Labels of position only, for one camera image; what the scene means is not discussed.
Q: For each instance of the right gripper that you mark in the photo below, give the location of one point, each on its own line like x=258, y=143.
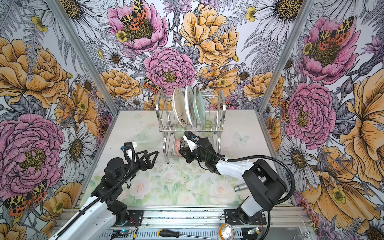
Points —
x=188, y=153

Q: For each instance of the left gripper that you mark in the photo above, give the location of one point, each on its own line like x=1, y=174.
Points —
x=150, y=164

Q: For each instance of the steel two-tier dish rack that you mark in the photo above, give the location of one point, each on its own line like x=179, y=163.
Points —
x=168, y=122

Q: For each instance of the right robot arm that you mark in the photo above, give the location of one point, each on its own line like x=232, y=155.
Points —
x=267, y=188

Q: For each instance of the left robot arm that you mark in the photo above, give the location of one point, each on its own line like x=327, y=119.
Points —
x=102, y=210

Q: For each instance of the light green ceramic bowl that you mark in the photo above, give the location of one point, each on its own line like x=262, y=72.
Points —
x=178, y=134

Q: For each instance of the green glass tumbler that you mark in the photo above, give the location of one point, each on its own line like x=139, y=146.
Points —
x=208, y=129

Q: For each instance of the white patterned plate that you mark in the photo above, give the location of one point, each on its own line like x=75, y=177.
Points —
x=189, y=106

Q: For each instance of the cream white plate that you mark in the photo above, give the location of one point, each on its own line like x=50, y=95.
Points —
x=178, y=102

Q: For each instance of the pale green plate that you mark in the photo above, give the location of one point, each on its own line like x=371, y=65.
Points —
x=199, y=107

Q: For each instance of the grey metal cylinder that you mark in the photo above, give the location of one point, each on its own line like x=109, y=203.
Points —
x=240, y=187

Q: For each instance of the black yellow screwdriver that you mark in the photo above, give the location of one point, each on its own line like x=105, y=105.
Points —
x=175, y=234

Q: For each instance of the green circuit board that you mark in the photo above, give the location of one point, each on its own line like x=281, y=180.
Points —
x=122, y=233

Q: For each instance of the roll of tape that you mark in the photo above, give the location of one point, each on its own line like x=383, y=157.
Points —
x=225, y=232

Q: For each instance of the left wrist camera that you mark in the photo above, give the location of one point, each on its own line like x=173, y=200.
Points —
x=129, y=150

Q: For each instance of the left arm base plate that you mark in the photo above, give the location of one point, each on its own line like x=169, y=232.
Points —
x=130, y=218

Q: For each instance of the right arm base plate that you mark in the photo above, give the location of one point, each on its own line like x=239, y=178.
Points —
x=235, y=218

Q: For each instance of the aluminium front rail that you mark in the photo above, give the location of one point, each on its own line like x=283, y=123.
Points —
x=283, y=216

